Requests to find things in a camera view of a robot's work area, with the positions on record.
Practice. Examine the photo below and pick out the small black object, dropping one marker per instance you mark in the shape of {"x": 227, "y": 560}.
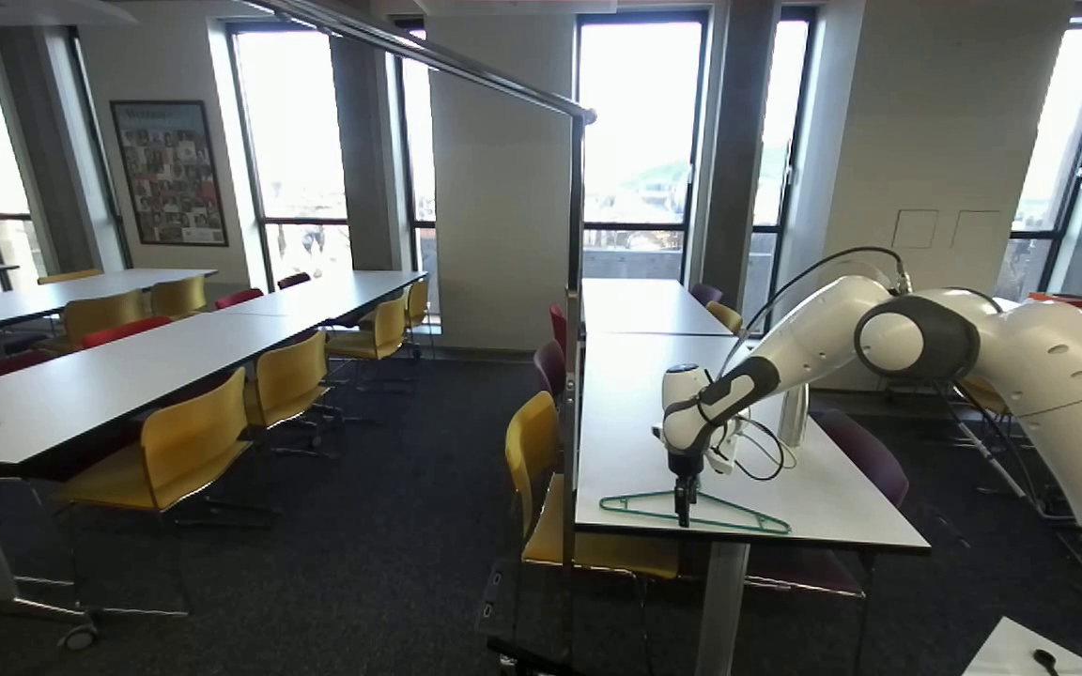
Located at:
{"x": 1047, "y": 660}

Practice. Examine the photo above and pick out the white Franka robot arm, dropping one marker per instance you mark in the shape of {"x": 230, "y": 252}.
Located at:
{"x": 1041, "y": 363}

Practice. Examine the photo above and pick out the stainless steel bottle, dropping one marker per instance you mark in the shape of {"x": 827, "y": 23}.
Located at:
{"x": 800, "y": 418}

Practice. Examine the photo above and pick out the purple chair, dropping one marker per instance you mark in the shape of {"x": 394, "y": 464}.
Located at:
{"x": 706, "y": 293}
{"x": 875, "y": 457}
{"x": 549, "y": 368}

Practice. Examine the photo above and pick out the framed colourful wall picture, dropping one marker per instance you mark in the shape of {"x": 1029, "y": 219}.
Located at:
{"x": 171, "y": 174}

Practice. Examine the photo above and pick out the yellow chair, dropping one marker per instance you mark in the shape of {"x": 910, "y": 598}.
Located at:
{"x": 286, "y": 376}
{"x": 178, "y": 297}
{"x": 102, "y": 315}
{"x": 381, "y": 327}
{"x": 530, "y": 451}
{"x": 178, "y": 443}
{"x": 419, "y": 300}
{"x": 727, "y": 315}

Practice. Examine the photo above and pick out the red chair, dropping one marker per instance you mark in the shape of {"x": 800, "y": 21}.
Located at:
{"x": 130, "y": 332}
{"x": 563, "y": 325}
{"x": 237, "y": 297}
{"x": 1070, "y": 300}

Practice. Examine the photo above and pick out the white platform board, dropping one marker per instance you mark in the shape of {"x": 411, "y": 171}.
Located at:
{"x": 1006, "y": 651}

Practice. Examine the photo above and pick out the metal rod clothes rack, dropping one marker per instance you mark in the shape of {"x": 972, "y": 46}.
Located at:
{"x": 490, "y": 75}

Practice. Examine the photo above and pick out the white work table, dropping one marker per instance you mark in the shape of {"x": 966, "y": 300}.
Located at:
{"x": 642, "y": 426}

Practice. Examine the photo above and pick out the long white table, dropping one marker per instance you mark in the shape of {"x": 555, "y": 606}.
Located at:
{"x": 67, "y": 293}
{"x": 130, "y": 368}

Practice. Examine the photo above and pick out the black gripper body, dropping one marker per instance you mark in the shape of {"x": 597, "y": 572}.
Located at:
{"x": 684, "y": 468}

